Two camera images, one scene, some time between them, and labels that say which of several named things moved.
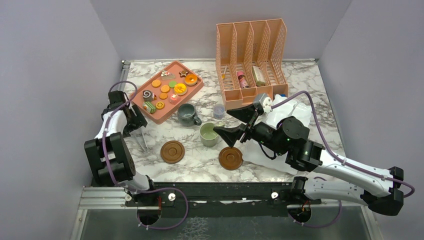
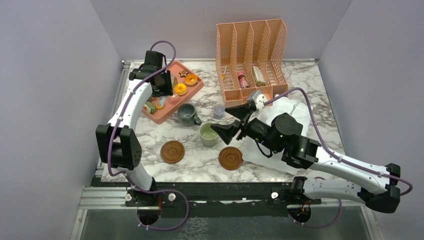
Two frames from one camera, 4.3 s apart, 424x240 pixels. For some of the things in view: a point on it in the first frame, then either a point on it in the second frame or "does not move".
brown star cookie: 183,73 does not move
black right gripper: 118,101 -> 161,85
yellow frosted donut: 180,88 does not move
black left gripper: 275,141 does not move
